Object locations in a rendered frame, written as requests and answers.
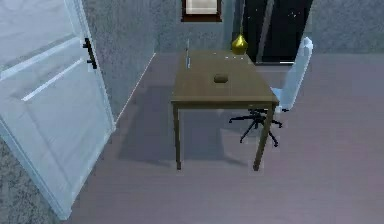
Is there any brown wooden table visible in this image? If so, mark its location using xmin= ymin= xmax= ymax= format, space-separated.
xmin=170 ymin=50 xmax=280 ymax=172

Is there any thin grey upright laptop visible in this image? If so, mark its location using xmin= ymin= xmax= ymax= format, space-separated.
xmin=185 ymin=38 xmax=192 ymax=70

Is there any white office chair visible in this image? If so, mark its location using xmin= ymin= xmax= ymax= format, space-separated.
xmin=228 ymin=36 xmax=314 ymax=148

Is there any black tall cabinet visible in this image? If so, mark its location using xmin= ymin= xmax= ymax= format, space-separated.
xmin=241 ymin=0 xmax=315 ymax=65

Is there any white room door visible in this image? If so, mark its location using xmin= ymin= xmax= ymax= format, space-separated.
xmin=0 ymin=0 xmax=117 ymax=221

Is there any black door handle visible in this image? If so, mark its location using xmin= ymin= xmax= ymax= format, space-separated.
xmin=82 ymin=37 xmax=98 ymax=70

